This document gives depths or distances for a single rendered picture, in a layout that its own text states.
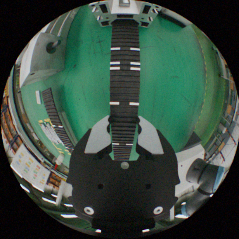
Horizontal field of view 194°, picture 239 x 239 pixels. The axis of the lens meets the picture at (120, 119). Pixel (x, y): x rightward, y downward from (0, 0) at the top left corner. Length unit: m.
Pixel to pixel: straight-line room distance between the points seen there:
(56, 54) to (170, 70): 0.24
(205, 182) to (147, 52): 0.49
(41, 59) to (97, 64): 0.11
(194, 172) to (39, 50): 0.63
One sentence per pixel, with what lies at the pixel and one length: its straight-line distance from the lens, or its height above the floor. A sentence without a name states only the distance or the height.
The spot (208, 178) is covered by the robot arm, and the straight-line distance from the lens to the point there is 0.43.
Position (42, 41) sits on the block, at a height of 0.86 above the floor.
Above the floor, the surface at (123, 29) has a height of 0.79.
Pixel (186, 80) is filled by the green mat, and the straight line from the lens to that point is 0.21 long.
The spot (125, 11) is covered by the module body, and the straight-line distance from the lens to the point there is 0.18.
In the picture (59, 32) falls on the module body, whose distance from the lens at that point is 0.25.
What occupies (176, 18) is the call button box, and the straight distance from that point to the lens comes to 0.28.
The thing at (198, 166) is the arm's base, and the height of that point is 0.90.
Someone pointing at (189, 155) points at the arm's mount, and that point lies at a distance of 0.46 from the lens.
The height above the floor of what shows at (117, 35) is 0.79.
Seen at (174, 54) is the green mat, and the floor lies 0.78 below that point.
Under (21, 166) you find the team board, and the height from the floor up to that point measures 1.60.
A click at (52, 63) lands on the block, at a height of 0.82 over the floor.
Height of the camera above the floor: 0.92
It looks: 60 degrees down
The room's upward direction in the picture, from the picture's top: 176 degrees counter-clockwise
